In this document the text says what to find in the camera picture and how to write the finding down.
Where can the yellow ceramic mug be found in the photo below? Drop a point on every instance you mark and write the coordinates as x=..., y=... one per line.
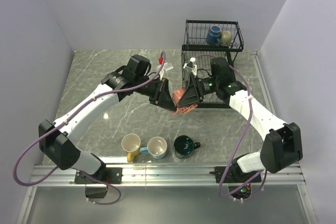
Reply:
x=131, y=144

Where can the beige ceramic mug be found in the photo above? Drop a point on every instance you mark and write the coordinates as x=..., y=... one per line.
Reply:
x=226, y=38

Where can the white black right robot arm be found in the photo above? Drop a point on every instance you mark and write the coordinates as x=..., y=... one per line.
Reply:
x=282, y=145

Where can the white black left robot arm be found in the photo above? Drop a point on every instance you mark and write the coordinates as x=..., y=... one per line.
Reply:
x=58, y=138

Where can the black wire dish rack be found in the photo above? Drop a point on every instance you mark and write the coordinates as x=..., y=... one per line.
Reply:
x=210, y=51

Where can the light blue ceramic mug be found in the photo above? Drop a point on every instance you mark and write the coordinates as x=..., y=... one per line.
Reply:
x=156, y=147

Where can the dark blue ceramic mug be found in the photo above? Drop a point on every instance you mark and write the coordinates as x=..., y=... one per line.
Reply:
x=214, y=35

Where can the black box under rail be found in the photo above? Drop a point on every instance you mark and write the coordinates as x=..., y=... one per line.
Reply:
x=96, y=192

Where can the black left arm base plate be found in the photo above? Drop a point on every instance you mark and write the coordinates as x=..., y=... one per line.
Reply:
x=111, y=175

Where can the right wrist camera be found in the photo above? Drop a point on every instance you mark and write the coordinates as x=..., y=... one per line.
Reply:
x=191, y=67

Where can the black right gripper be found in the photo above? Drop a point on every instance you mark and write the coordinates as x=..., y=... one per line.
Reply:
x=192, y=90

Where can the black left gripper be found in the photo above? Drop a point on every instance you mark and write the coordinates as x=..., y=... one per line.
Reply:
x=162, y=97

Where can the aluminium mounting rail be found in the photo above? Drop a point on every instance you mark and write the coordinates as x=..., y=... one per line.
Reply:
x=177, y=174

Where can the dark green ceramic mug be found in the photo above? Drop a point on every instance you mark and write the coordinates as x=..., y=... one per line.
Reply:
x=184, y=146

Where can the pink ceramic mug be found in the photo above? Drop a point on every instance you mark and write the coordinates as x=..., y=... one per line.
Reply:
x=176, y=96

